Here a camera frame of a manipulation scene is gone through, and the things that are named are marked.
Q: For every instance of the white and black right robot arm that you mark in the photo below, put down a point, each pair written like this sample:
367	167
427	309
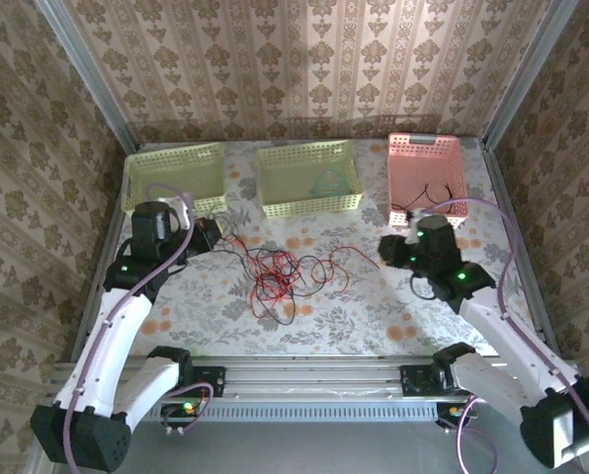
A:
512	340

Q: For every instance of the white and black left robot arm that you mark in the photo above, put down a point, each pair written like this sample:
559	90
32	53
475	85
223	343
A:
107	345

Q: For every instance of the pale yellow perforated basket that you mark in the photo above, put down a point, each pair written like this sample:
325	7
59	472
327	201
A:
176	173
299	168

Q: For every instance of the pink perforated plastic basket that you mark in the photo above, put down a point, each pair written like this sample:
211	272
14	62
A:
423	168

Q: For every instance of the floral patterned tablecloth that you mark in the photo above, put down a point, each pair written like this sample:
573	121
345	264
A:
324	326

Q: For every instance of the small circuit board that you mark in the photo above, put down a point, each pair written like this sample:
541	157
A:
181	412
452	412

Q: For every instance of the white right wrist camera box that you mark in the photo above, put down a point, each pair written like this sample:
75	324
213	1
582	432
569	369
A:
414	232

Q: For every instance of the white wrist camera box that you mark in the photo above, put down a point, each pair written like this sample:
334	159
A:
414	232
181	210

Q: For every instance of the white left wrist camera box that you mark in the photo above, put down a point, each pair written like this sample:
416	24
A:
181	210

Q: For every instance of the aluminium frame side rail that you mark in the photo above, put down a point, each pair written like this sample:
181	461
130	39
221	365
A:
109	227
492	163

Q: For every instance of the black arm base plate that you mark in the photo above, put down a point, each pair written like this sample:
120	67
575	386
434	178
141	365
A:
417	380
209	381

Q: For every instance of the aluminium frame post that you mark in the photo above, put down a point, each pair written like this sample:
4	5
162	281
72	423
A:
527	74
92	74

